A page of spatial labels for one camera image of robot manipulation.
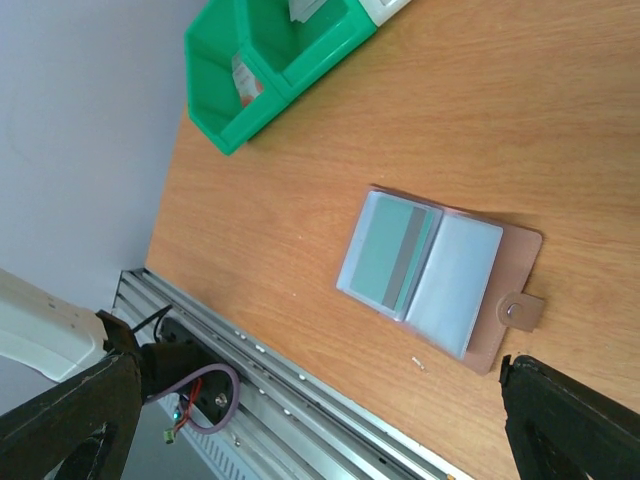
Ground white translucent plastic bin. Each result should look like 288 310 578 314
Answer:
360 0 411 27

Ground teal striped card in holder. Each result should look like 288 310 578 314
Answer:
341 191 441 318

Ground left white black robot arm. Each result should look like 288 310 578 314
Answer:
1 270 108 383

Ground left small circuit board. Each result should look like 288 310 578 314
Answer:
163 408 191 445

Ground red circle white card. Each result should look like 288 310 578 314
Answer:
232 52 264 107

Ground pink card holder wallet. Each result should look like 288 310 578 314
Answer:
336 186 544 375

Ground green plastic bin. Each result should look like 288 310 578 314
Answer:
184 0 377 155

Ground aluminium rail frame front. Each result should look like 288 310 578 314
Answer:
114 269 467 479

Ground grey card in green bin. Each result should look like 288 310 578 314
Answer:
288 0 326 23

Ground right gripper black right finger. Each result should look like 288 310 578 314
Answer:
499 355 639 479

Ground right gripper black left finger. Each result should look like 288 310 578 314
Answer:
1 354 143 479

